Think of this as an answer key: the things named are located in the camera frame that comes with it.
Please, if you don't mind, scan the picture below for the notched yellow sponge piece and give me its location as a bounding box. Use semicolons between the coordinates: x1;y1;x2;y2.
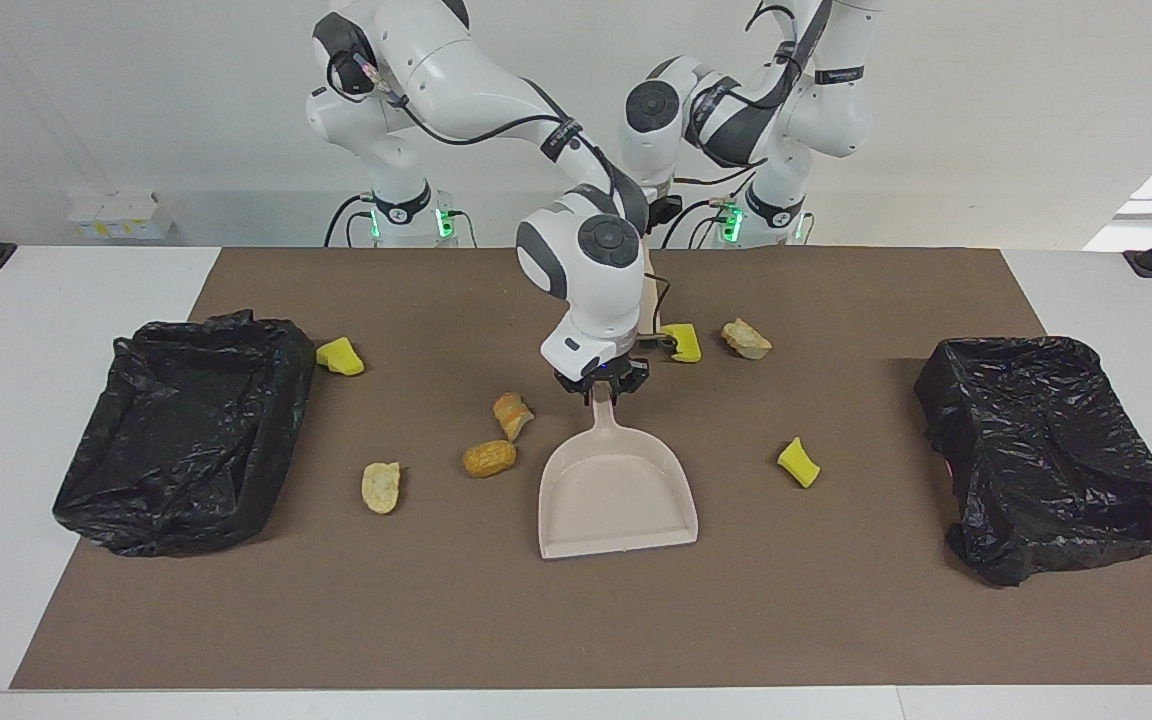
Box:
660;323;703;364

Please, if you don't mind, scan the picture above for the pale beige foam chunk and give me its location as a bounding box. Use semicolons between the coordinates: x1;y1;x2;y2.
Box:
721;318;774;361

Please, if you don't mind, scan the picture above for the beige plastic dustpan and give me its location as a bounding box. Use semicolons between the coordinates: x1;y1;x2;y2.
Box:
537;385;700;561

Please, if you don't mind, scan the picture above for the small yellow sponge wedge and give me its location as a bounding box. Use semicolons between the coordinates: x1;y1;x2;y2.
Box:
777;437;822;490

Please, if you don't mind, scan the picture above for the pale chip piece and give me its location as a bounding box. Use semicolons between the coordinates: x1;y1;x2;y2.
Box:
361;461;403;516

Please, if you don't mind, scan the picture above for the rounded yellow sponge piece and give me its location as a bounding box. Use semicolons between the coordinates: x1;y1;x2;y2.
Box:
315;337;366;378

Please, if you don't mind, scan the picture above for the black bag lined bin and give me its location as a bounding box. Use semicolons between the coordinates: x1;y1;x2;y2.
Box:
52;309;318;558
913;335;1152;588

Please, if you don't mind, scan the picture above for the orange striped croissant piece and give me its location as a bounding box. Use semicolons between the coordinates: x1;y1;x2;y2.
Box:
492;392;536;443

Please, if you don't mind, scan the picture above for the brown bread roll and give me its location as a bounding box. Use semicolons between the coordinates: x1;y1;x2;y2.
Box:
462;440;518;479

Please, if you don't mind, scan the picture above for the brown table mat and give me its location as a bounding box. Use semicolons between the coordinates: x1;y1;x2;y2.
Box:
10;247;1152;690

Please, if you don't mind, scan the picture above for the black left base cable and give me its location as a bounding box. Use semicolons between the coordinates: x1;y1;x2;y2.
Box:
661;195;737;249

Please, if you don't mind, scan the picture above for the black base cable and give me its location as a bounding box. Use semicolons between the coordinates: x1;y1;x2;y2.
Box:
661;195;737;249
324;193;377;248

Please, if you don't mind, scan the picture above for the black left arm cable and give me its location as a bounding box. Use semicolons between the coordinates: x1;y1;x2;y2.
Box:
671;0;832;191

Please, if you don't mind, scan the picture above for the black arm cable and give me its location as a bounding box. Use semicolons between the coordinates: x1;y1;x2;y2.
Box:
331;45;677;336
671;0;832;191

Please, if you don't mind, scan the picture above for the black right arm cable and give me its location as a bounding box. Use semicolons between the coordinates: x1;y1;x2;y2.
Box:
331;45;677;336

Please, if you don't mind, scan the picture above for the black right base cable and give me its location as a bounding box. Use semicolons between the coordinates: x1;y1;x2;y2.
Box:
324;193;377;248

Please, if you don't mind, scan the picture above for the white wall socket box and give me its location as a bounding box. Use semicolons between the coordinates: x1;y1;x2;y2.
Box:
68;190;175;241

